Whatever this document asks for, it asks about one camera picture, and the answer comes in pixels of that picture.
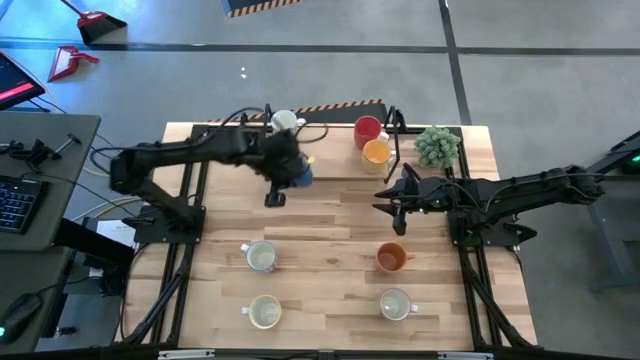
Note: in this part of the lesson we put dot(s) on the small black adapter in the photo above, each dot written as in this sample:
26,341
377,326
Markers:
65,331

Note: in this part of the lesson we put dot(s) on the black device green light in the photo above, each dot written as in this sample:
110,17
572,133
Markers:
627,152

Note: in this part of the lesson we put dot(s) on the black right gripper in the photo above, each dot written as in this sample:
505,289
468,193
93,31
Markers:
430,197

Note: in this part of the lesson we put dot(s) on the silver aluminium extrusion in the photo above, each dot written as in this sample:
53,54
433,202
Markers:
185,354
465,355

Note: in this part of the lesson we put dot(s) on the black backlit keyboard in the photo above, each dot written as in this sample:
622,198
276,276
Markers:
20,205

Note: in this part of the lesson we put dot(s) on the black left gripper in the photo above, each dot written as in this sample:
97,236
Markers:
280,157

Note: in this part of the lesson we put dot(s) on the white paper sheet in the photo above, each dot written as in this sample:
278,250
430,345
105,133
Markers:
117,232

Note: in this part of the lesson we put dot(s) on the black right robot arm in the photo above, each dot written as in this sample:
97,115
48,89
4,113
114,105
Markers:
525,190

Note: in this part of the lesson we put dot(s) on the dark grey desk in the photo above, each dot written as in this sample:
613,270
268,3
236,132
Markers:
30,270

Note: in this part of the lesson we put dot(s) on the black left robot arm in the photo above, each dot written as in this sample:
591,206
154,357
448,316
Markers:
200,147

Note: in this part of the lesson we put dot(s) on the red lattice mug blue rim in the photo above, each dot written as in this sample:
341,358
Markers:
261,256

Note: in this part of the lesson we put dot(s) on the wooden rack black metal legs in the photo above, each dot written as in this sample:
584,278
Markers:
340,167

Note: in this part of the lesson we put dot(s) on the yellow tag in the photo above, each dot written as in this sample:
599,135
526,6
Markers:
311,160

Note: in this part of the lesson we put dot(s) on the black computer mouse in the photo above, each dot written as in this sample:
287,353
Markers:
17,315

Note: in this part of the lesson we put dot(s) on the yellow ceramic mug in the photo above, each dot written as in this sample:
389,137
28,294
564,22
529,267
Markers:
376,155

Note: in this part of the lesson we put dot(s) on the orange floral mug yellow rim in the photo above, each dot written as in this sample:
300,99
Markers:
265,311

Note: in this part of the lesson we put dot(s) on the black clamp mount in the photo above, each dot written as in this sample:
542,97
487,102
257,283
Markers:
35,152

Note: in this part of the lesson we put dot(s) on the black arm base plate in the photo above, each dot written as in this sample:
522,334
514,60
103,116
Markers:
495,239
150,234

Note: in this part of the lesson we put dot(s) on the grey metal stand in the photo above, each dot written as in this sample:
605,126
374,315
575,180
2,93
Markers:
605,240

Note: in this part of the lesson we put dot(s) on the black aluminium station frame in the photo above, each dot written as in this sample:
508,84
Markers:
200,128

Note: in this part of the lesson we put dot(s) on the green artificial succulent plant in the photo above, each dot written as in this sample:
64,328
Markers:
437,147

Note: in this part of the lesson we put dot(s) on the grey diamond mug red rim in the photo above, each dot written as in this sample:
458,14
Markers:
395,304

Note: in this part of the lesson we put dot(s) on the orange ceramic mug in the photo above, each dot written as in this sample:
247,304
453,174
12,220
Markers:
390,259

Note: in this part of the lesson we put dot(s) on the green patterned white mug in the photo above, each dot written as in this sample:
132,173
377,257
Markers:
286,120

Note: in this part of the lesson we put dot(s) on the black computer monitor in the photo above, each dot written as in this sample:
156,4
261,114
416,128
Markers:
15,82

